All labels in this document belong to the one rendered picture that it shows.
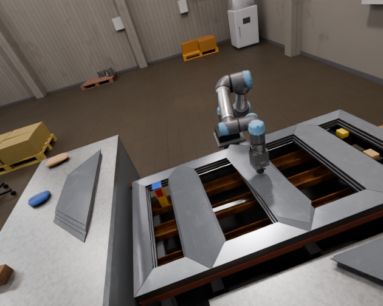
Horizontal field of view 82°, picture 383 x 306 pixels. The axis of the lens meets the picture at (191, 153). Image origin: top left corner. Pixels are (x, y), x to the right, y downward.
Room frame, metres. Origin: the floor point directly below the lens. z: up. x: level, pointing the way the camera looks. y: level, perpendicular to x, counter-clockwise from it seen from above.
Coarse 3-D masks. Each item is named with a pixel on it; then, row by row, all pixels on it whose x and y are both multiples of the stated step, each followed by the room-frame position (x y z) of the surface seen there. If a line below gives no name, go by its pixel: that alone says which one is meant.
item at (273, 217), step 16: (352, 128) 1.07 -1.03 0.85; (240, 144) 1.23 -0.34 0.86; (272, 144) 1.15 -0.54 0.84; (304, 144) 1.05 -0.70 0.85; (224, 160) 1.14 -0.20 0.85; (320, 160) 0.90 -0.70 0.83; (336, 176) 0.77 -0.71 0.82; (256, 192) 0.80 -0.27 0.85; (288, 224) 0.56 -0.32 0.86; (304, 224) 0.54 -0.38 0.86; (336, 224) 0.51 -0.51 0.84; (224, 240) 0.58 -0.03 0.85; (288, 240) 0.49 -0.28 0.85; (256, 256) 0.48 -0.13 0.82; (208, 272) 0.47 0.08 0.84; (160, 288) 0.46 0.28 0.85
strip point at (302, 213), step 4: (304, 204) 0.63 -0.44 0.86; (308, 204) 0.62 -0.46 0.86; (296, 208) 0.62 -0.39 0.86; (300, 208) 0.62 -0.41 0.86; (304, 208) 0.61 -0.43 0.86; (308, 208) 0.60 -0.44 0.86; (288, 212) 0.61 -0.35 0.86; (292, 212) 0.61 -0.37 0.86; (296, 212) 0.60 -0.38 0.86; (300, 212) 0.59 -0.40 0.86; (304, 212) 0.59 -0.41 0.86; (308, 212) 0.58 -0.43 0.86; (280, 216) 0.61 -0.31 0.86; (284, 216) 0.60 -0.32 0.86; (288, 216) 0.60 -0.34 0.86; (292, 216) 0.59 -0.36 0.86; (296, 216) 0.58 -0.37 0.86; (300, 216) 0.58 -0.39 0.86; (304, 216) 0.57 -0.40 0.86; (308, 216) 0.57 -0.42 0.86; (300, 220) 0.56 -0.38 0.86; (304, 220) 0.55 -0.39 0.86; (308, 220) 0.55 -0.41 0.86
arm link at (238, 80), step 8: (240, 72) 1.37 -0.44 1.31; (248, 72) 1.34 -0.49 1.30; (232, 80) 1.34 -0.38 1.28; (240, 80) 1.32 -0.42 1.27; (248, 80) 1.31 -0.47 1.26; (232, 88) 1.33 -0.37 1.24; (240, 88) 1.32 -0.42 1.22; (248, 88) 1.32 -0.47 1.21; (240, 96) 1.42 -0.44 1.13; (240, 104) 1.49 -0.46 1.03; (248, 104) 1.56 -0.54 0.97; (240, 112) 1.55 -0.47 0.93; (248, 112) 1.56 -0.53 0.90
